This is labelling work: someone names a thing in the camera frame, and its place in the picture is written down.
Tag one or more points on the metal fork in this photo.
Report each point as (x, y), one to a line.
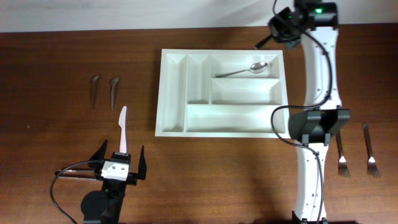
(371, 163)
(342, 163)

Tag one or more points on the left dark metal knife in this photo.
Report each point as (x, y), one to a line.
(93, 90)

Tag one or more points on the white plastic cutlery tray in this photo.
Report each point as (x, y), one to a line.
(192, 102)

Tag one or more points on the right dark metal knife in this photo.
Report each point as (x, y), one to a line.
(114, 84)

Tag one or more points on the white plastic knife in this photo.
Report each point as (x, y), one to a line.
(122, 125)

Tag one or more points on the dark metal rod utensil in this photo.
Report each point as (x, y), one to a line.
(76, 174)

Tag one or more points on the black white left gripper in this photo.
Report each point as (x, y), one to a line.
(132, 177)

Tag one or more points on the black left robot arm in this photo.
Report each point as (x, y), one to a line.
(104, 206)

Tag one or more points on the dark metal knife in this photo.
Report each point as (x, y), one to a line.
(93, 90)
(114, 84)

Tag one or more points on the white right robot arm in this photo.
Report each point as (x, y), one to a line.
(314, 24)

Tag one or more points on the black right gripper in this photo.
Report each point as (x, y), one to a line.
(272, 24)

